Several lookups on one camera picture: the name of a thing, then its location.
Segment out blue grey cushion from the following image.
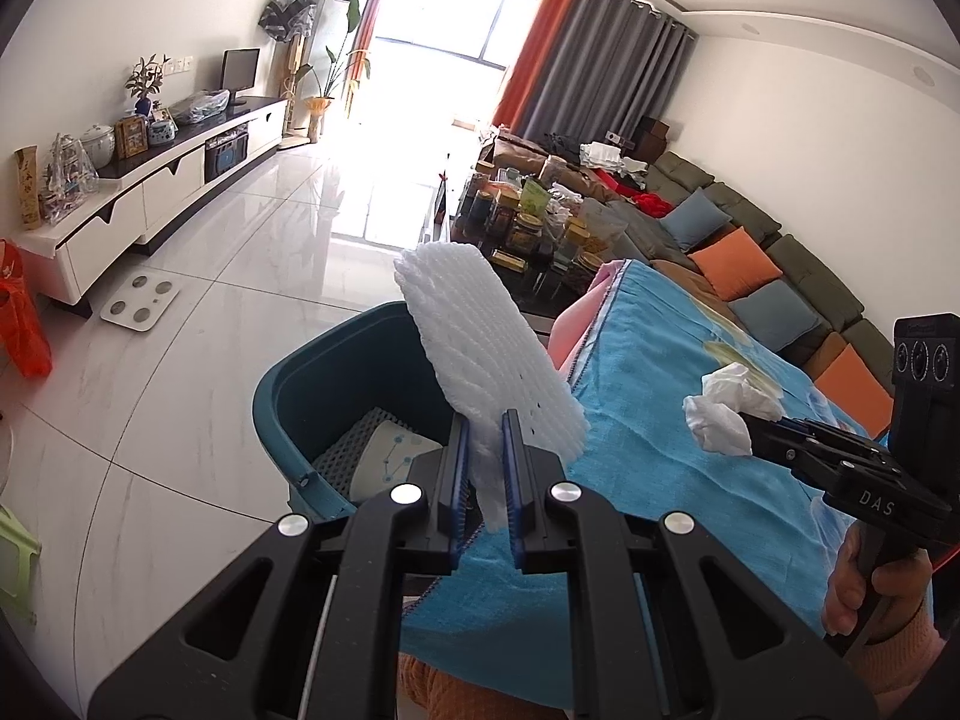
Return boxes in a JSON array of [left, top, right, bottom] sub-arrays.
[[728, 284, 823, 353], [659, 187, 733, 255]]

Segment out black bag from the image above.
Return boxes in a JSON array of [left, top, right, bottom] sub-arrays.
[[541, 132, 594, 159]]

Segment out person's orange clothed leg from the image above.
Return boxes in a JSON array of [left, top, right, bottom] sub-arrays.
[[397, 652, 471, 720]]

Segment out dark brown boxes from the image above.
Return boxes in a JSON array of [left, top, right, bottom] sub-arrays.
[[629, 115, 673, 155]]

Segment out person's right hand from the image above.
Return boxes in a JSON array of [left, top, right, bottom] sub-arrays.
[[821, 521, 938, 644]]

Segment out white black TV cabinet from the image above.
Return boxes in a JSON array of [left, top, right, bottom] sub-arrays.
[[14, 95, 290, 307]]

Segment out white bathroom scale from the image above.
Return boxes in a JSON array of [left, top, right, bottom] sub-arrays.
[[99, 271, 183, 332]]

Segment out teal plastic trash bin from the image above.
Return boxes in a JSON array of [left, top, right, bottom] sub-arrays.
[[250, 299, 482, 524]]

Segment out white standing air conditioner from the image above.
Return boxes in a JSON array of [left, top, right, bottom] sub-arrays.
[[308, 0, 380, 104]]

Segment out black monitor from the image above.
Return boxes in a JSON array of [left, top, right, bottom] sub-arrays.
[[221, 48, 262, 108]]

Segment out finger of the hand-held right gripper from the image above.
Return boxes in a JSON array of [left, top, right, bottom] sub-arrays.
[[739, 411, 856, 494], [778, 415, 893, 466]]

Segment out wooden picture frame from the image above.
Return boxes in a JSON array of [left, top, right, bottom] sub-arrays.
[[113, 115, 149, 161]]

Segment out black glass coffee table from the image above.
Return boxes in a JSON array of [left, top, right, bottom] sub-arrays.
[[430, 165, 602, 325]]

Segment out green plastic stool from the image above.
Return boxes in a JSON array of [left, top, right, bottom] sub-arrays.
[[0, 505, 43, 620]]

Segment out ship model clear wrap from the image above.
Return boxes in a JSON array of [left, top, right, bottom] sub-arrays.
[[38, 133, 101, 225]]

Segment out group of food jars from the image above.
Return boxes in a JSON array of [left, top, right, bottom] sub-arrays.
[[457, 157, 629, 295]]

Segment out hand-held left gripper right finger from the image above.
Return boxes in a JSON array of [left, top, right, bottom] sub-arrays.
[[501, 409, 882, 720]]

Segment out orange cushion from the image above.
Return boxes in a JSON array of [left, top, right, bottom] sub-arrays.
[[813, 344, 894, 440], [688, 226, 785, 302]]

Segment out small plant blue vase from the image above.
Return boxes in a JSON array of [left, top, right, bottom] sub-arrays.
[[123, 53, 173, 119]]

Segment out white clothes pile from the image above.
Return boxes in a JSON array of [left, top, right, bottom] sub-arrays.
[[577, 140, 648, 178]]

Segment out white tissue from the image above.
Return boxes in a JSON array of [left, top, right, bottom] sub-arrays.
[[682, 361, 785, 458]]

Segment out large white foam net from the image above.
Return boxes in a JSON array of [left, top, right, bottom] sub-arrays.
[[393, 241, 591, 535]]

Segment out red cloth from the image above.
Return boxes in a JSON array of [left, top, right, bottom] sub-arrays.
[[614, 179, 677, 219]]

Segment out large balcony window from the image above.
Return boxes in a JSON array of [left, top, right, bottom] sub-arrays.
[[330, 0, 561, 242]]

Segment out blue floral blanket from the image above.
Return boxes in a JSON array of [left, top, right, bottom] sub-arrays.
[[401, 259, 935, 713]]

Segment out tall plant yellow pot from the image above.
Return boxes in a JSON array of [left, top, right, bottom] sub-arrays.
[[292, 0, 373, 145]]

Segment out grey brown corner sofa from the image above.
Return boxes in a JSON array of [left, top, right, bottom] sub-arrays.
[[480, 131, 897, 437]]

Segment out standing fan patterned cover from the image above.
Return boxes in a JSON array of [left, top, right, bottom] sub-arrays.
[[258, 0, 317, 113]]

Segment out orange plastic bag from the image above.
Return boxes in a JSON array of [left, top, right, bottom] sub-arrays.
[[0, 239, 54, 380]]

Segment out wide orange grey curtain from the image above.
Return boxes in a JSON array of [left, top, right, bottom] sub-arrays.
[[490, 0, 700, 145]]

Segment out narrow grey orange curtain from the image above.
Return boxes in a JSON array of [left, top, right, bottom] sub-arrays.
[[348, 0, 407, 119]]

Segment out clear plastic bag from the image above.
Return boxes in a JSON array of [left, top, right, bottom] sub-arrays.
[[168, 88, 232, 124]]

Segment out person's right forearm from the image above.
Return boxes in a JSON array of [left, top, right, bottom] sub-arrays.
[[846, 598, 951, 715]]

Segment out pink blanket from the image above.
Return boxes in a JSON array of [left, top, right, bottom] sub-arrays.
[[545, 258, 628, 392]]

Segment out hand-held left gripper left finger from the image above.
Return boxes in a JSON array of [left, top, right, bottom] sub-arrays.
[[86, 412, 481, 720]]

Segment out white ceramic jar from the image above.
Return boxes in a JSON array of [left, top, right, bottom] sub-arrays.
[[78, 124, 116, 167]]

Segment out yellow tall box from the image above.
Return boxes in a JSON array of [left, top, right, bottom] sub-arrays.
[[14, 145, 43, 232]]

